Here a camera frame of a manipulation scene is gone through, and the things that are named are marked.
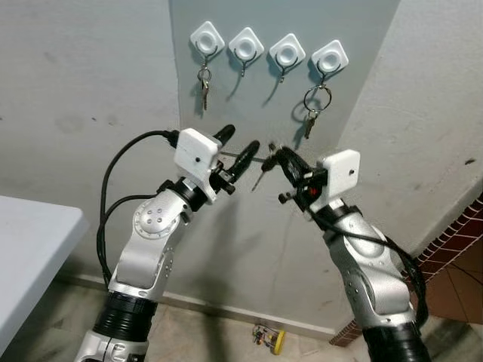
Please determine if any silver metal key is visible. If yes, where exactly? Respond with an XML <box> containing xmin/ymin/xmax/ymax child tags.
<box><xmin>253</xmin><ymin>143</ymin><xmax>275</xmax><ymax>192</ymax></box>

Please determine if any red brick skirting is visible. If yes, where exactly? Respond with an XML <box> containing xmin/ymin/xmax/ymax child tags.
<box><xmin>330</xmin><ymin>195</ymin><xmax>483</xmax><ymax>348</ymax></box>

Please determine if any small yellow toy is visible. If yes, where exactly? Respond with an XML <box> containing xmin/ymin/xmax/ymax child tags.
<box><xmin>253</xmin><ymin>324</ymin><xmax>287</xmax><ymax>356</ymax></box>

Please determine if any white plastic table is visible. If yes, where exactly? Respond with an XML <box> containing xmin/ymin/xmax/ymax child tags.
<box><xmin>0</xmin><ymin>196</ymin><xmax>88</xmax><ymax>355</ymax></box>

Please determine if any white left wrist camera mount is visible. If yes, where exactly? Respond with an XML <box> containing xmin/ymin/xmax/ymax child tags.
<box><xmin>175</xmin><ymin>128</ymin><xmax>221</xmax><ymax>203</ymax></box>

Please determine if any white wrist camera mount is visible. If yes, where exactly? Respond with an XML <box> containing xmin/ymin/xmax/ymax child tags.
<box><xmin>175</xmin><ymin>128</ymin><xmax>221</xmax><ymax>203</ymax></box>
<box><xmin>317</xmin><ymin>149</ymin><xmax>361</xmax><ymax>210</ymax></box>

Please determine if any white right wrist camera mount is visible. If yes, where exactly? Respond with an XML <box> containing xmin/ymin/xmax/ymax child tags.
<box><xmin>317</xmin><ymin>149</ymin><xmax>361</xmax><ymax>210</ymax></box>

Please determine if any key on large ring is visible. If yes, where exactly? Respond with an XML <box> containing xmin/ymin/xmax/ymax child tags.
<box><xmin>302</xmin><ymin>83</ymin><xmax>333</xmax><ymax>141</ymax></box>

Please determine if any key on small ring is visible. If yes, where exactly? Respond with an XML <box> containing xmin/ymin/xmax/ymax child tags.
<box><xmin>197</xmin><ymin>66</ymin><xmax>213</xmax><ymax>112</ymax></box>

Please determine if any grey wall board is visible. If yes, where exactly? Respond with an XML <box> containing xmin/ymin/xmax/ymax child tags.
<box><xmin>168</xmin><ymin>0</ymin><xmax>401</xmax><ymax>171</ymax></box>

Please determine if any white square wall hook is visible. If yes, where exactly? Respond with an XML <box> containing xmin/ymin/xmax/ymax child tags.
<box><xmin>227</xmin><ymin>28</ymin><xmax>266</xmax><ymax>77</ymax></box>
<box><xmin>189</xmin><ymin>21</ymin><xmax>226</xmax><ymax>66</ymax></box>
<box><xmin>268</xmin><ymin>32</ymin><xmax>307</xmax><ymax>83</ymax></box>
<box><xmin>309</xmin><ymin>39</ymin><xmax>350</xmax><ymax>79</ymax></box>

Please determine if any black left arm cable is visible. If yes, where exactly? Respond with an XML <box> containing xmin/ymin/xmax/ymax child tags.
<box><xmin>96</xmin><ymin>130</ymin><xmax>180</xmax><ymax>284</ymax></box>

